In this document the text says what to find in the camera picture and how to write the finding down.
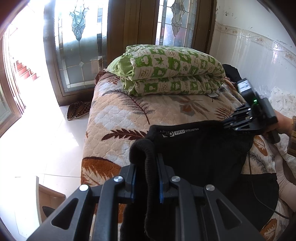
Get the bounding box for black pants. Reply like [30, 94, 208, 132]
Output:
[129, 120, 278, 240]

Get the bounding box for right hand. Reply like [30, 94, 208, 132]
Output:
[265, 110, 293, 137]

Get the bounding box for white floral pillow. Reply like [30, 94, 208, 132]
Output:
[268, 86, 296, 176]

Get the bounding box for dark clothes pile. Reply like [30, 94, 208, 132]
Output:
[222, 64, 242, 83]

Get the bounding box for floral quilted bedspread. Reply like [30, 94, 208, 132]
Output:
[80, 70, 292, 241]

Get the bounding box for white bedside cabinet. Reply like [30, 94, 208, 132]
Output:
[36, 177, 66, 224]

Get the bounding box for brown slippers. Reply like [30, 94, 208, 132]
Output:
[67, 101, 91, 121]

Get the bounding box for green patterned folded quilt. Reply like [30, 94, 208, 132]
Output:
[107, 44, 226, 96]

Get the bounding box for stained glass window door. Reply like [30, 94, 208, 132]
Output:
[43, 1, 109, 106]

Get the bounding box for black cable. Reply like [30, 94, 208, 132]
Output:
[247, 152, 291, 219]

